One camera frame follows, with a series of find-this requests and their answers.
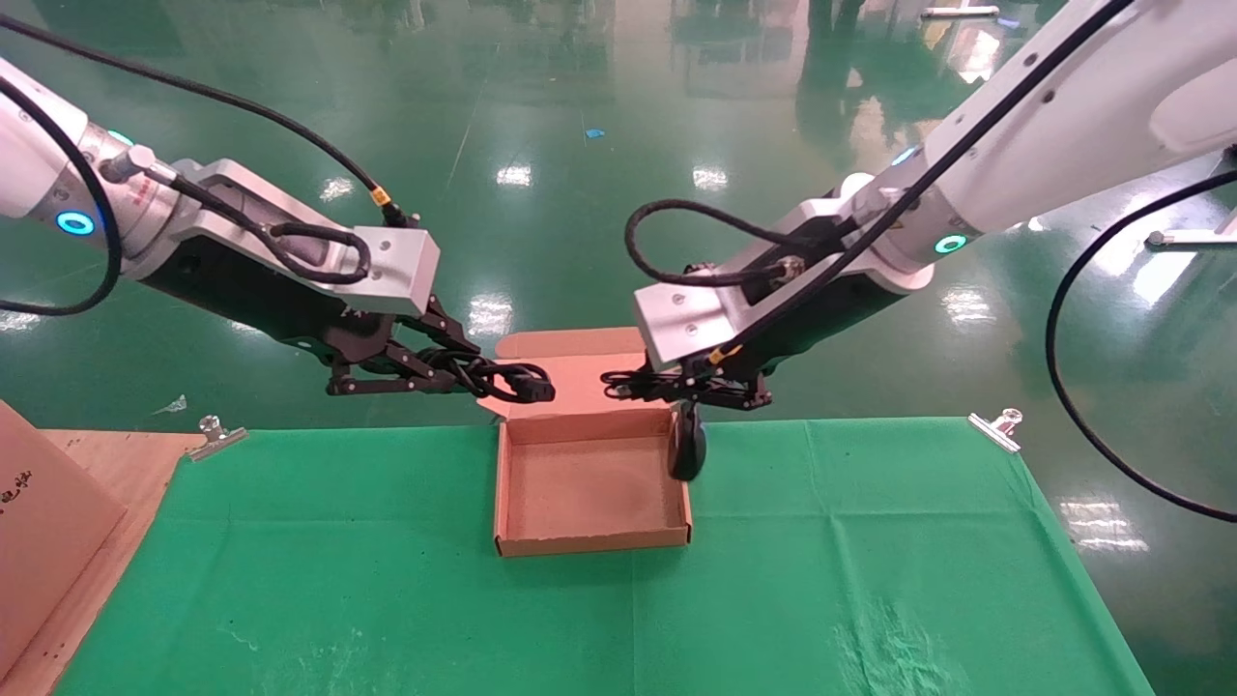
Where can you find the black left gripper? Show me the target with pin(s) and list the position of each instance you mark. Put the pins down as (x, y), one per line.
(290, 314)

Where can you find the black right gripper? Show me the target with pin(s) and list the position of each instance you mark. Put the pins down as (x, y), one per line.
(831, 309)

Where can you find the open brown cardboard box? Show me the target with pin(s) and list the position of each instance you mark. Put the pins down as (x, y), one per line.
(589, 493)

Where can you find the silver binder clip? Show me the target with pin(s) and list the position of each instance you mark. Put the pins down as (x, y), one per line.
(215, 438)
(995, 430)

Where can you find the pale paper floor scrap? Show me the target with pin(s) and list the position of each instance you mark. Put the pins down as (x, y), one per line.
(174, 406)

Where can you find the green tablecloth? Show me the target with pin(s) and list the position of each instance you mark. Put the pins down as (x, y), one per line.
(618, 619)

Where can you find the large brown printed carton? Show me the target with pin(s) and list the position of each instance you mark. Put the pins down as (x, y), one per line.
(39, 541)

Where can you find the white floor bar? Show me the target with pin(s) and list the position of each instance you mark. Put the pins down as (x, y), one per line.
(957, 13)

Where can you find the white table leg with foot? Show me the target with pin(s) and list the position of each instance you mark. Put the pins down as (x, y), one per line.
(1193, 238)

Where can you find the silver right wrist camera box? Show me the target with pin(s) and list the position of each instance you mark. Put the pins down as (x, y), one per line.
(686, 324)

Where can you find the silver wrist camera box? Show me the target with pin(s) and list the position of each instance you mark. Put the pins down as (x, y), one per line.
(396, 271)
(686, 324)

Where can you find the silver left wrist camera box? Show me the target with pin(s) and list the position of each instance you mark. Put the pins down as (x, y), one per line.
(396, 271)

